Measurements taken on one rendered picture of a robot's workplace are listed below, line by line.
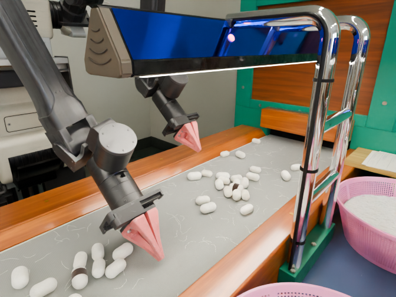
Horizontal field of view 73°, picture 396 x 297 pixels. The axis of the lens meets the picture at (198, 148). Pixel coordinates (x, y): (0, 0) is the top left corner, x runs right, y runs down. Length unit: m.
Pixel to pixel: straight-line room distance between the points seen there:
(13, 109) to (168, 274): 0.76
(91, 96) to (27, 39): 2.20
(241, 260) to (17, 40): 0.46
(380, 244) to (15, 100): 1.05
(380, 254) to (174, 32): 0.53
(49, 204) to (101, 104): 2.14
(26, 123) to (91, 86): 1.66
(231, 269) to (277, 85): 0.77
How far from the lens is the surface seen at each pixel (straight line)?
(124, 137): 0.42
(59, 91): 0.49
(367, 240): 0.62
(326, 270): 0.61
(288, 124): 0.98
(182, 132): 0.72
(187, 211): 0.59
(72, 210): 0.62
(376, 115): 0.96
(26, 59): 0.49
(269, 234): 0.50
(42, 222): 0.61
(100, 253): 0.49
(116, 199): 0.45
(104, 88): 2.73
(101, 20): 0.31
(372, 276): 0.63
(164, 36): 0.34
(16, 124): 1.05
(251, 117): 1.12
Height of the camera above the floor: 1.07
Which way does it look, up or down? 21 degrees down
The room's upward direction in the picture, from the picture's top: straight up
